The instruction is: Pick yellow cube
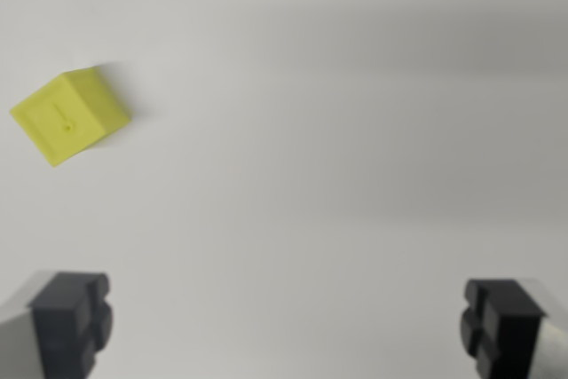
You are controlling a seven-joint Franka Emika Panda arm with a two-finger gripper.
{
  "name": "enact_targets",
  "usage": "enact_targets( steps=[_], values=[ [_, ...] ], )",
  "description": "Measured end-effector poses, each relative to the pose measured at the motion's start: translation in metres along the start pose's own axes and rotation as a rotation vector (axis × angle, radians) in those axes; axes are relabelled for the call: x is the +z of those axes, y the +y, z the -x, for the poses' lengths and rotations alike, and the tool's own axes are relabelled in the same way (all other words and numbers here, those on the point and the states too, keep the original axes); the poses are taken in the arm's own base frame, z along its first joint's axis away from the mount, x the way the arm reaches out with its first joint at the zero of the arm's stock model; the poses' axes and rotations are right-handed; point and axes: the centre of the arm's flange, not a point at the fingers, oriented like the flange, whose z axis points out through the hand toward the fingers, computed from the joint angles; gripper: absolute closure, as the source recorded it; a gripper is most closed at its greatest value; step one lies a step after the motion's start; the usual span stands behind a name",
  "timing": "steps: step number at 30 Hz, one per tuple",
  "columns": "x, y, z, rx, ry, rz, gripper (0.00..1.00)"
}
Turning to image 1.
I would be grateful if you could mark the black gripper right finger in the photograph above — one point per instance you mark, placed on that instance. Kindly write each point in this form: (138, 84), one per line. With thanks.
(510, 330)

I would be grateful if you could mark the yellow cube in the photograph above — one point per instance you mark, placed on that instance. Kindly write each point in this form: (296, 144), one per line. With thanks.
(66, 121)

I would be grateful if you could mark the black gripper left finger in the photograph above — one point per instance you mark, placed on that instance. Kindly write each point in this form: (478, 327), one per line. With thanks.
(57, 330)

